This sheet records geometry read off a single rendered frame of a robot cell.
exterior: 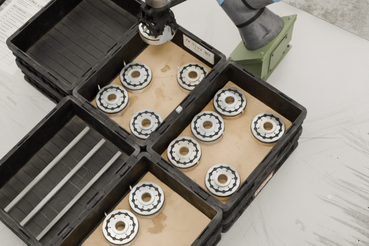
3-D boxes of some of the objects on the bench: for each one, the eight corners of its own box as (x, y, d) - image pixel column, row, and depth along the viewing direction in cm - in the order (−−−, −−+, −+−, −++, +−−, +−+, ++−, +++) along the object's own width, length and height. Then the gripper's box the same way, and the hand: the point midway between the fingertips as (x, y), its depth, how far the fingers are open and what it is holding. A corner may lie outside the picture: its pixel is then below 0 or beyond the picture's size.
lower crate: (228, 94, 218) (228, 76, 207) (300, 144, 208) (305, 127, 197) (150, 179, 204) (146, 164, 193) (224, 237, 194) (225, 224, 183)
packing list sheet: (20, -13, 244) (20, -15, 244) (68, 11, 238) (68, 11, 237) (-38, 48, 232) (-38, 47, 231) (11, 76, 225) (11, 76, 225)
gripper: (129, -3, 176) (134, 38, 195) (160, 21, 173) (161, 60, 192) (151, -22, 179) (153, 21, 198) (182, 1, 175) (181, 42, 195)
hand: (163, 32), depth 195 cm, fingers closed on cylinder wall, 4 cm apart
